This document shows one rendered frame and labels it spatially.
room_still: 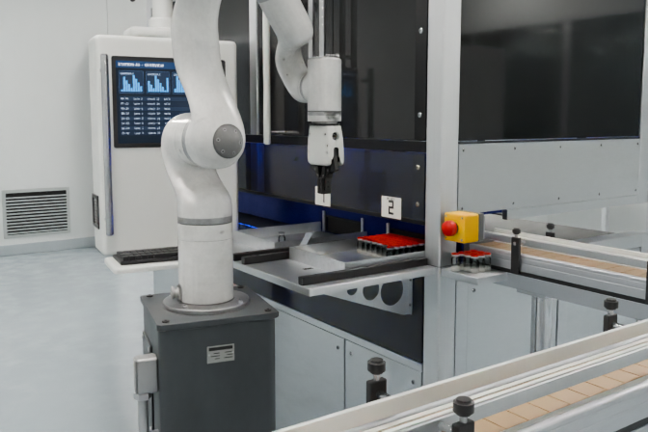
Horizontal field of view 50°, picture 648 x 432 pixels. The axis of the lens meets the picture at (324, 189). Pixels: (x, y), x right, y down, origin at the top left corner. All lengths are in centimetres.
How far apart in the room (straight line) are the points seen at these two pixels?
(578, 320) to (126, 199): 155
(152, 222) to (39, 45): 470
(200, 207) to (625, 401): 91
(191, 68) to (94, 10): 577
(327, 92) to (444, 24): 36
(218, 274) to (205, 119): 34
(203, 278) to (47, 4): 578
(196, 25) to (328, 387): 133
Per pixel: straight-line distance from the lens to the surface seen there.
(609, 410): 94
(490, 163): 194
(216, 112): 144
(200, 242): 149
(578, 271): 170
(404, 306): 194
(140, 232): 249
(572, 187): 223
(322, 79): 167
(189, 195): 149
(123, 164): 245
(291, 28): 162
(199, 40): 148
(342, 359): 225
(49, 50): 706
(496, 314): 204
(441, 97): 180
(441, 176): 180
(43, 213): 706
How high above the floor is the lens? 127
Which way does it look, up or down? 6 degrees down
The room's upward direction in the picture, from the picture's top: straight up
